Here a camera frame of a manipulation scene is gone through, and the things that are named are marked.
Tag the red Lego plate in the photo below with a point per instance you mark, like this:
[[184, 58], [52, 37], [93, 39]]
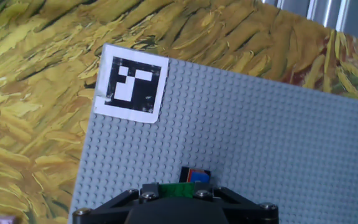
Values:
[[196, 171]]

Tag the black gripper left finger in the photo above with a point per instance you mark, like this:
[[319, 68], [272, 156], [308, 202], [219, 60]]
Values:
[[120, 205]]

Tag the blue Lego brick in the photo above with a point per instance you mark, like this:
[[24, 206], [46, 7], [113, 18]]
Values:
[[200, 178]]

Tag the green Lego plate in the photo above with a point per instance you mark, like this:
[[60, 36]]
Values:
[[176, 190]]

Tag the painted wheatfield cloth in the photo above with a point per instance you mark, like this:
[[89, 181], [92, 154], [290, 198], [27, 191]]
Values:
[[26, 93]]

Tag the grey Lego baseplate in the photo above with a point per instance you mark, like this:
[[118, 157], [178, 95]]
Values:
[[244, 130]]

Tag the black white fiducial marker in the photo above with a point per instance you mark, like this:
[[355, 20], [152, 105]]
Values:
[[132, 84]]

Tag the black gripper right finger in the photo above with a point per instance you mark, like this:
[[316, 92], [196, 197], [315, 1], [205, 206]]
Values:
[[247, 209]]

